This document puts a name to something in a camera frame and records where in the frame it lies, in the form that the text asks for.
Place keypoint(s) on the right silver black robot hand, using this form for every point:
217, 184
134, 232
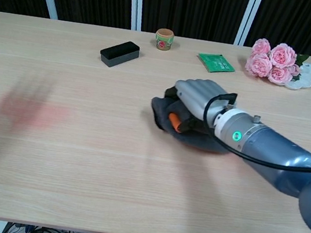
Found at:
199, 96

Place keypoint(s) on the dark grey cleaning cloth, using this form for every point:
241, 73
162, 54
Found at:
161, 114

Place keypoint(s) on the pink rose bouquet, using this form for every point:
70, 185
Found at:
258, 64

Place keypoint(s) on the small painted flower pot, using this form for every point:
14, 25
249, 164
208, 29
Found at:
164, 40

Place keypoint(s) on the black rectangular box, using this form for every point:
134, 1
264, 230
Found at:
118, 53

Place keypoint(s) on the green foil packet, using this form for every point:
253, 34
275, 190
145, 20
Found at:
216, 63

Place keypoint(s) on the white flower-shaped palette dish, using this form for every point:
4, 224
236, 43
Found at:
307, 77

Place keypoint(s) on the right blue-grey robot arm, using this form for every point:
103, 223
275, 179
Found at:
270, 148

